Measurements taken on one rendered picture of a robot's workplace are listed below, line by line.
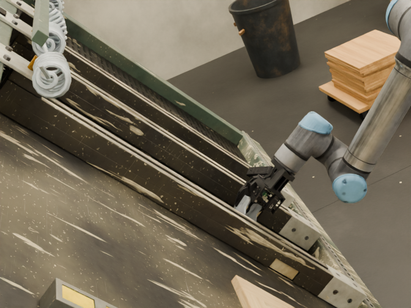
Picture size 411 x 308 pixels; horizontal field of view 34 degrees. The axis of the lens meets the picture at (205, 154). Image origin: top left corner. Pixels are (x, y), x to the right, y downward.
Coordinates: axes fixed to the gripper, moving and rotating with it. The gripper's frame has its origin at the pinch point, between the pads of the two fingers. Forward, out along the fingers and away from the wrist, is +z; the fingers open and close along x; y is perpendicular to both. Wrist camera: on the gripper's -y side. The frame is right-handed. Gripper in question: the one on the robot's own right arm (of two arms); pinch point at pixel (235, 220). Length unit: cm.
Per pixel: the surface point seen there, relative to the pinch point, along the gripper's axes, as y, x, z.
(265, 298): 37.9, -3.7, 0.3
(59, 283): 75, -57, -2
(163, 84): -109, -5, -2
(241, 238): 14.4, -3.5, -1.1
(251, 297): 41.3, -9.0, 0.3
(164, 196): 14.3, -26.5, -0.4
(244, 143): -103, 38, -1
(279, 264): 14.1, 9.8, -0.2
